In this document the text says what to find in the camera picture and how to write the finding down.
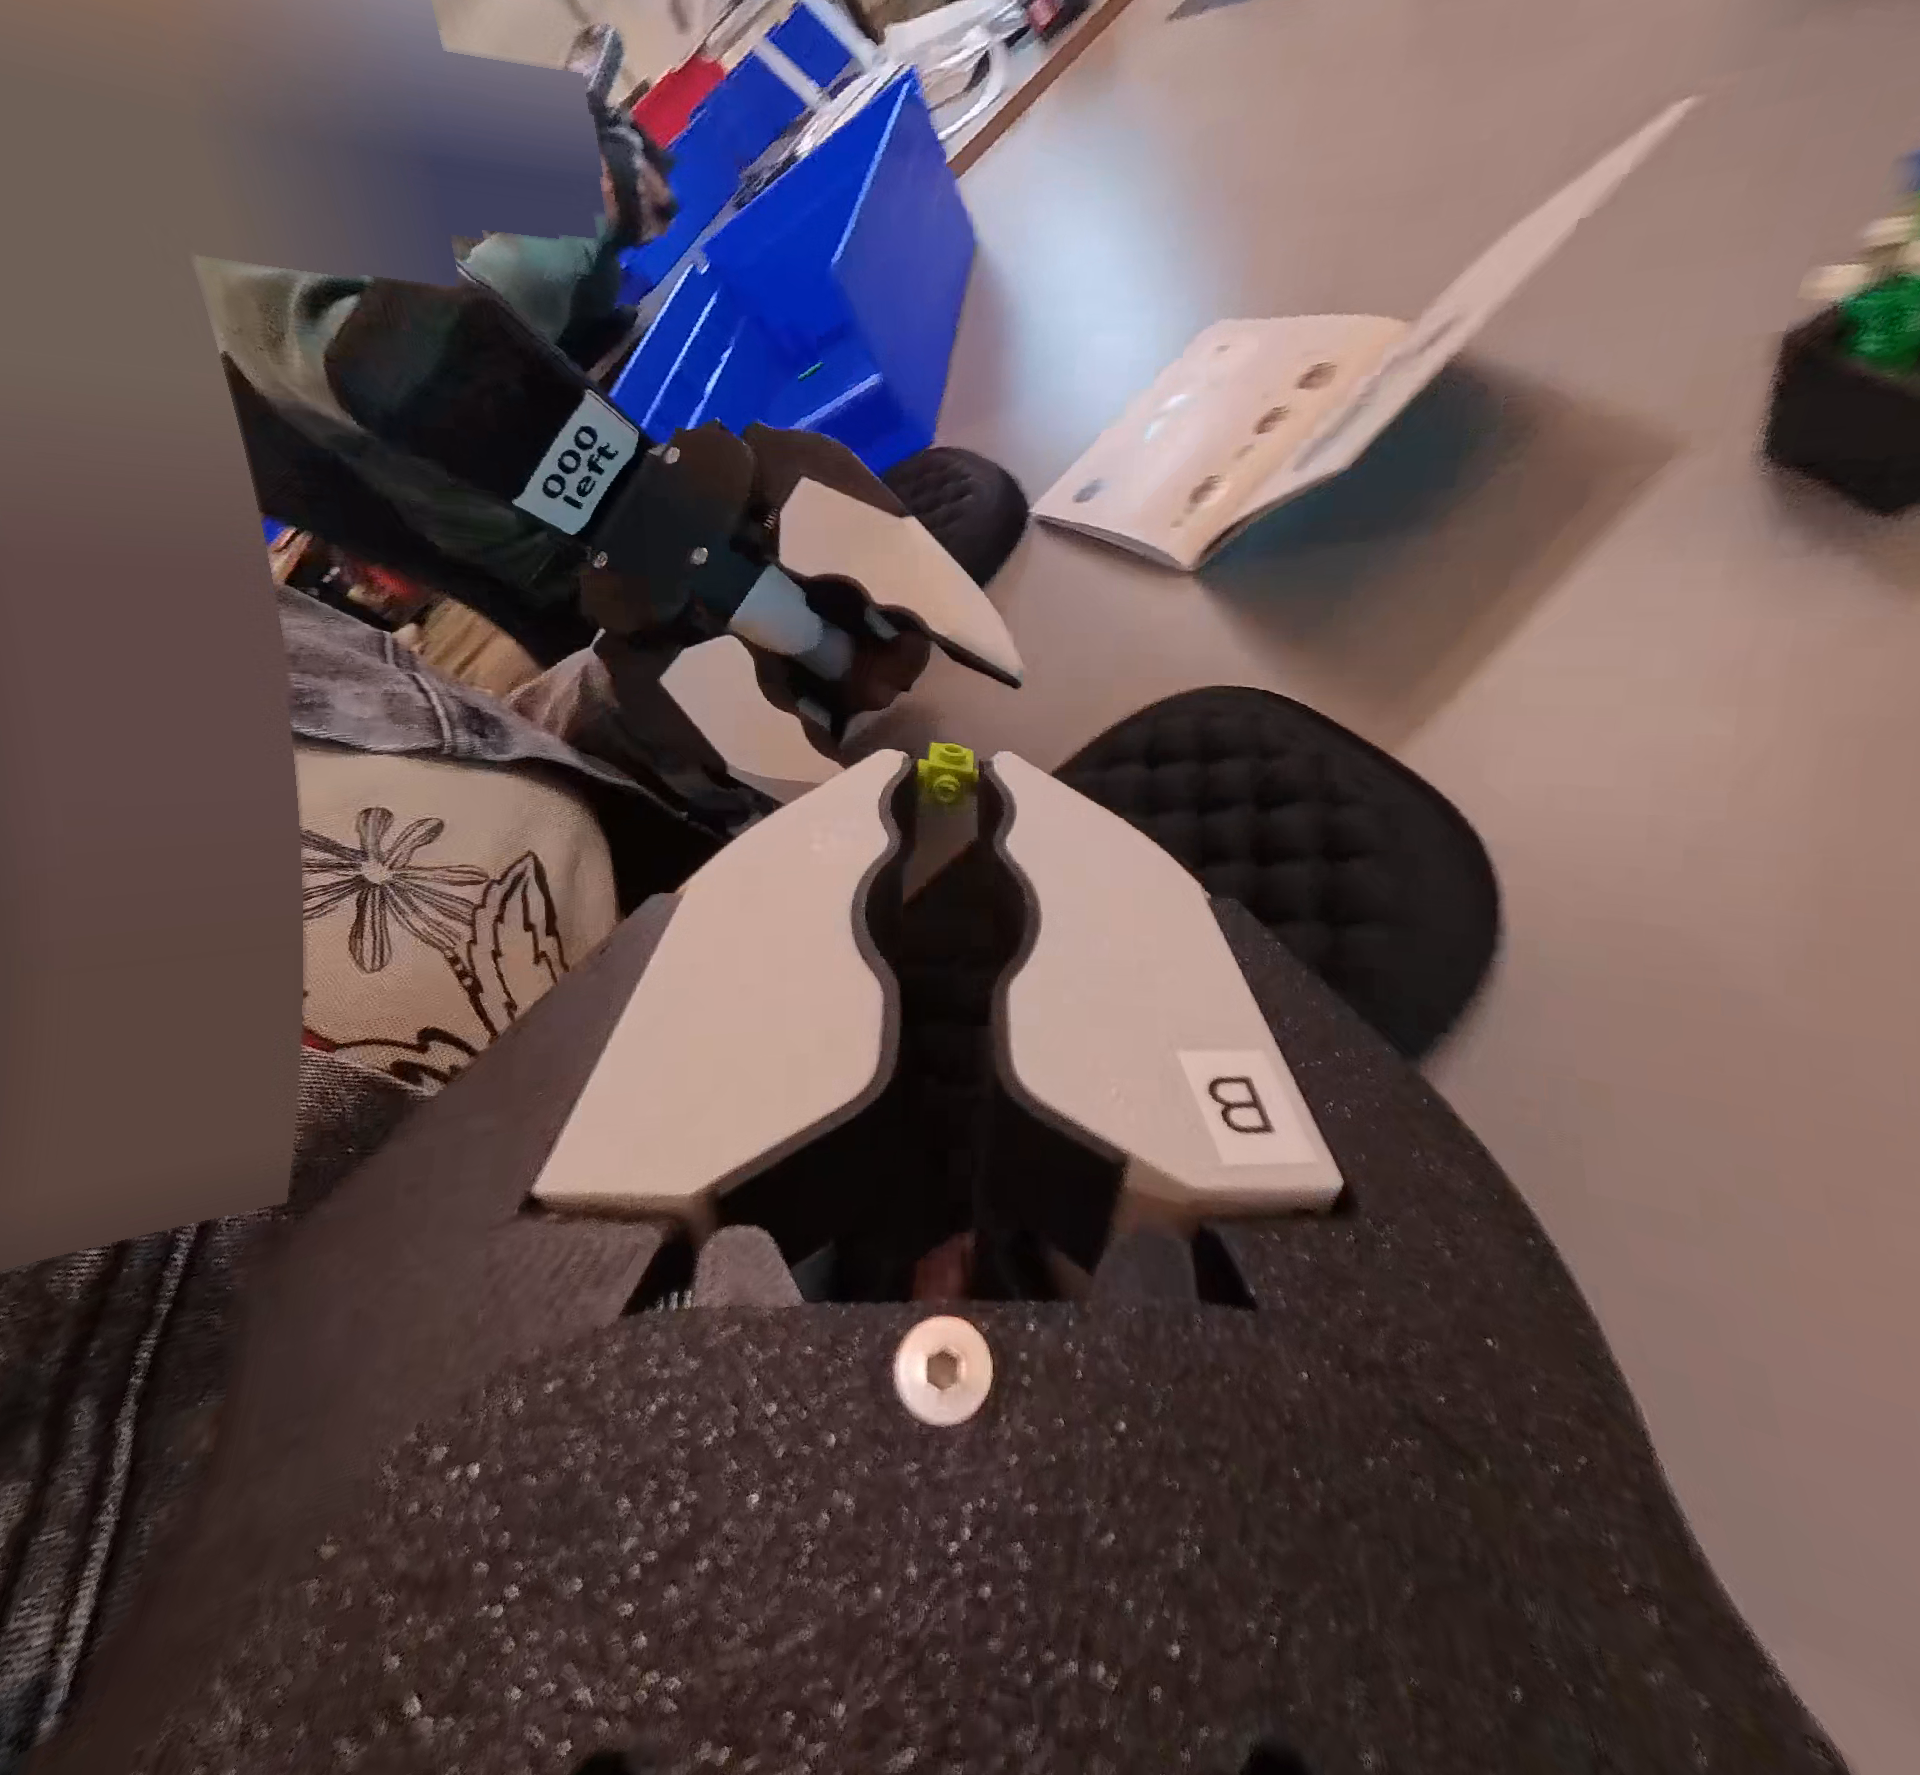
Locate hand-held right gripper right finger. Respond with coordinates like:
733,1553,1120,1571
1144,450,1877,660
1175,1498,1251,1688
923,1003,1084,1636
990,751,1346,1223

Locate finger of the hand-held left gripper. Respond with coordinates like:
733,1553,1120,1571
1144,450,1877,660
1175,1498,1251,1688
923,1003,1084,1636
775,476,1028,692

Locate floral print shirt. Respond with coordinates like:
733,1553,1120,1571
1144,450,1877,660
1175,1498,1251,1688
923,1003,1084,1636
295,742,621,1089

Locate open instruction booklet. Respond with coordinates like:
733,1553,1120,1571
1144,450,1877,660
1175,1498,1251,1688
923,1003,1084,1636
1031,94,1706,574

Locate black quilted pad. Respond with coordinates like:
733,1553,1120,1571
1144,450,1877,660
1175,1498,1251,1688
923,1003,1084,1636
1050,682,1502,1064
881,446,1033,594

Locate grey denim jacket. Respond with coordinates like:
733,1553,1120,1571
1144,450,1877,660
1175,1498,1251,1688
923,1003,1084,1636
278,586,708,832

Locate black box with green bricks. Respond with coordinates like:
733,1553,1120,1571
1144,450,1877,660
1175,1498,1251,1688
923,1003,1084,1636
1761,155,1920,518

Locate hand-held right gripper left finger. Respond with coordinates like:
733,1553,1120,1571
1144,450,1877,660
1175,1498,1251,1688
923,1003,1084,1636
532,751,917,1223

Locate large blue plastic crate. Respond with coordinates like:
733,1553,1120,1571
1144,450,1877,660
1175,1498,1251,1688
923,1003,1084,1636
606,65,978,475

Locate dark denim jeans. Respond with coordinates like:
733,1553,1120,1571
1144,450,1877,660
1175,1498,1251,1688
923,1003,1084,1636
0,1056,452,1775

